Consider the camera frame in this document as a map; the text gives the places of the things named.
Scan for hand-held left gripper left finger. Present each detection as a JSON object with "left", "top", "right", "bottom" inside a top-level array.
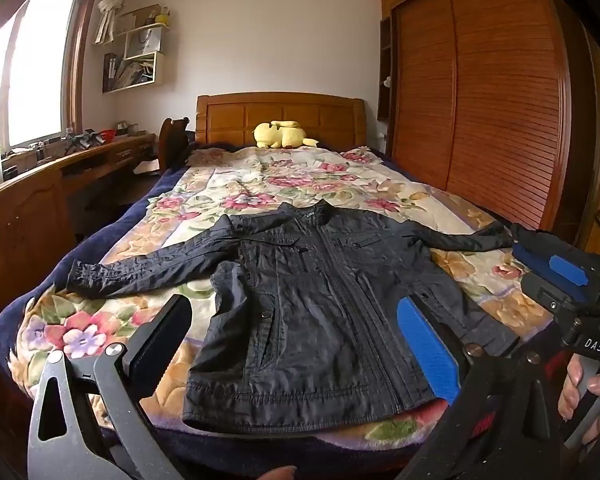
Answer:
[{"left": 27, "top": 294, "right": 193, "bottom": 480}]

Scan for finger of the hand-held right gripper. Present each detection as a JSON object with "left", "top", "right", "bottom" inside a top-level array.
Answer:
[
  {"left": 522, "top": 272, "right": 588, "bottom": 319},
  {"left": 547, "top": 253, "right": 600, "bottom": 290}
]

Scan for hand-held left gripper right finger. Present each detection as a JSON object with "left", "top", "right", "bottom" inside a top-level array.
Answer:
[{"left": 396, "top": 295, "right": 576, "bottom": 480}]

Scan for black jacket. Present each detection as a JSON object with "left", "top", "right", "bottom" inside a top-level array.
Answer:
[{"left": 66, "top": 200, "right": 521, "bottom": 435}]

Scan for person's right hand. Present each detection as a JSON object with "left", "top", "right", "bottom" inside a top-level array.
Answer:
[{"left": 557, "top": 352, "right": 600, "bottom": 423}]

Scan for person's left hand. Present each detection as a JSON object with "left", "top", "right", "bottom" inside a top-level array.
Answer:
[{"left": 259, "top": 465, "right": 299, "bottom": 480}]

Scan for black garment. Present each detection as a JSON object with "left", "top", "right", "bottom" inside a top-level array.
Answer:
[{"left": 509, "top": 223, "right": 600, "bottom": 267}]

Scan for blue garment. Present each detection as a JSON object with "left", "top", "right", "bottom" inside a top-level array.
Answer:
[{"left": 512, "top": 243, "right": 552, "bottom": 262}]

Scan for red knit cloth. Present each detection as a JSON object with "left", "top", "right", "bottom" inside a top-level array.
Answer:
[{"left": 469, "top": 407, "right": 497, "bottom": 442}]

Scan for wooden desk cabinet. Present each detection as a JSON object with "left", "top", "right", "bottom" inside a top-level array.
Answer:
[{"left": 0, "top": 131, "right": 159, "bottom": 341}]

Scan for wooden slatted wardrobe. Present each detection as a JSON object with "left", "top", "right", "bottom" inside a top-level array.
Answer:
[{"left": 379, "top": 0, "right": 600, "bottom": 247}]

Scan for wooden chair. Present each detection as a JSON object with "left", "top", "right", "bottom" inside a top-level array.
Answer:
[{"left": 158, "top": 117, "right": 191, "bottom": 172}]

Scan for floral blanket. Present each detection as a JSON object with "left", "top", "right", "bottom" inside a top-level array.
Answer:
[{"left": 10, "top": 145, "right": 556, "bottom": 456}]

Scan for desk clutter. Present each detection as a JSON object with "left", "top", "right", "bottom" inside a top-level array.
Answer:
[{"left": 0, "top": 121, "right": 148, "bottom": 186}]

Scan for yellow plush toy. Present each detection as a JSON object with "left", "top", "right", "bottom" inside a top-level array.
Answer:
[{"left": 252, "top": 120, "right": 321, "bottom": 150}]

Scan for wooden bed headboard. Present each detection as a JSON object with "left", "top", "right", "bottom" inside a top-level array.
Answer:
[{"left": 196, "top": 92, "right": 367, "bottom": 150}]

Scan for wardrobe side shelf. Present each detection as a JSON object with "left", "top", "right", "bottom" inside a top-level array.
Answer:
[{"left": 378, "top": 16, "right": 394, "bottom": 122}]

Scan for white paper bag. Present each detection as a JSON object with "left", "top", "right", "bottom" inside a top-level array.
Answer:
[{"left": 124, "top": 25, "right": 162, "bottom": 59}]

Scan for window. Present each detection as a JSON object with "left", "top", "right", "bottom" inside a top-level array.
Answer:
[{"left": 0, "top": 0, "right": 91, "bottom": 153}]

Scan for white wall shelf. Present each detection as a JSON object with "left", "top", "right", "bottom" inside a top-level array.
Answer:
[{"left": 102, "top": 4, "right": 172, "bottom": 94}]

